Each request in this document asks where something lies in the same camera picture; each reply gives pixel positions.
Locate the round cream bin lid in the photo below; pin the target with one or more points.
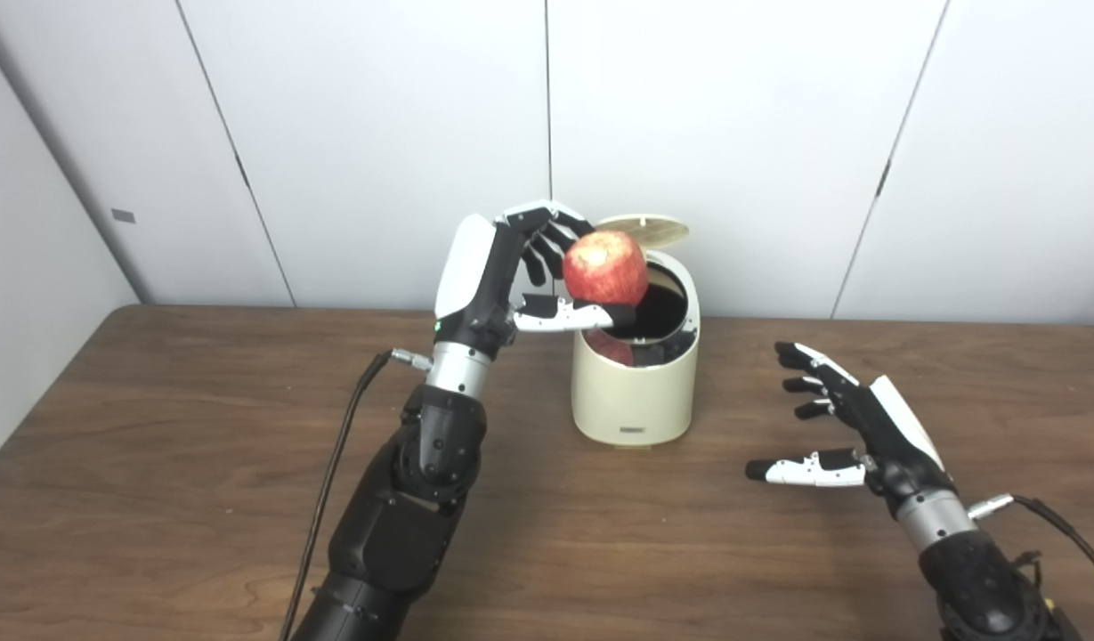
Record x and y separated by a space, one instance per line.
658 229

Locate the cream-colored bin body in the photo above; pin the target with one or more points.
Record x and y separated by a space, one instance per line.
636 401

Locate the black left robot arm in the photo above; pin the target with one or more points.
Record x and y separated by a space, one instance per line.
404 516

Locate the small grey wall label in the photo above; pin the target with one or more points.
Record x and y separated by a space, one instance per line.
123 216

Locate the red apple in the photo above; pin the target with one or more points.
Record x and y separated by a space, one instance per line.
605 267

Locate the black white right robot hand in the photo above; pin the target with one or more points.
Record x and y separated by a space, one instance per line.
894 445

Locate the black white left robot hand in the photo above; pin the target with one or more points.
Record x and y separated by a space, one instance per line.
475 285

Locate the black wall panel hinge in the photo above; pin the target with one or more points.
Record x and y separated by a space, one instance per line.
883 178
242 169

